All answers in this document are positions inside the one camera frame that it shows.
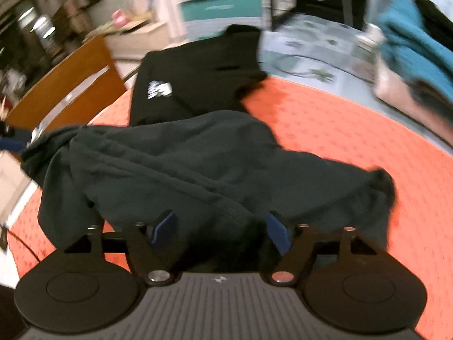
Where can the wooden chair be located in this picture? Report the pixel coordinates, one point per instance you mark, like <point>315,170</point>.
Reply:
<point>91,58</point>

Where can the dark green zip garment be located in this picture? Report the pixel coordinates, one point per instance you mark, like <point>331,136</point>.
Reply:
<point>221,174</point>

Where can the orange patterned table cloth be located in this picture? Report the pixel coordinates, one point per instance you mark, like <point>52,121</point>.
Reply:
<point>420,226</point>

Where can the floral light tablecloth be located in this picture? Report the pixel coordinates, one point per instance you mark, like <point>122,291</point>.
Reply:
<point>318,53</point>

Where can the teal knitted sweater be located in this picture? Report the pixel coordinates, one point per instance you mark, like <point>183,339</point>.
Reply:
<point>412,53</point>

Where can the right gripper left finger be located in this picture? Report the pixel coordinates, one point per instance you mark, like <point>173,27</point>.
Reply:
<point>131,257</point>

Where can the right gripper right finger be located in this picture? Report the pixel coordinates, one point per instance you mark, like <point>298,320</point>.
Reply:
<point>304,249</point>

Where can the black garment white logo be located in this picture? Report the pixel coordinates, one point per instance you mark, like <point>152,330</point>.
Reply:
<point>198,77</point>

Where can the pink folded sweater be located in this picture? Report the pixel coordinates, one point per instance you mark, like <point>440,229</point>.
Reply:
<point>391,89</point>

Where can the black folded garment on stack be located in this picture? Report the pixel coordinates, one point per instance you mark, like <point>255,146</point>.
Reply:
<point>438,25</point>

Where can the teal white cardboard box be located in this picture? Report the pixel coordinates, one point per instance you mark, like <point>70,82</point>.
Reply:
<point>203,19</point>

